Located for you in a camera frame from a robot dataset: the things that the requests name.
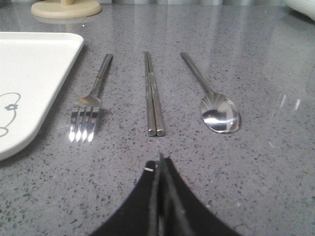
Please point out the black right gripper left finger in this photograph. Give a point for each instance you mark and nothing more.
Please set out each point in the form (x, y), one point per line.
(139, 214)

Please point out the cream rabbit serving tray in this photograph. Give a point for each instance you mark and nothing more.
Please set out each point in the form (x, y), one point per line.
(33, 68)

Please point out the white dish at corner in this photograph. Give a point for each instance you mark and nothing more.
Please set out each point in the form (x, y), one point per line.
(306, 7)

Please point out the grey pleated curtain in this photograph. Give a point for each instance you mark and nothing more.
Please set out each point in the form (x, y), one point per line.
(199, 2)

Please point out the clear drinking glass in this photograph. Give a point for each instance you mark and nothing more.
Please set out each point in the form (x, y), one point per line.
(292, 120)

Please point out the silver metal spoon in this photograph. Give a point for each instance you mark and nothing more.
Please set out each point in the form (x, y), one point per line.
(219, 112)

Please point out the silver metal fork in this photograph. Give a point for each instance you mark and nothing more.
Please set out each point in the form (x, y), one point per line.
(85, 110)

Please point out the silver metal chopstick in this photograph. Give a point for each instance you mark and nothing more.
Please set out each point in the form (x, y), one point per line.
(152, 130)
(156, 104)

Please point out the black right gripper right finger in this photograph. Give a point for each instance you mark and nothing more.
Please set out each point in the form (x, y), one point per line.
(182, 214)

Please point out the wooden mug tree stand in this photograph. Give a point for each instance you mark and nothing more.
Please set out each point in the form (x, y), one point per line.
(65, 9)

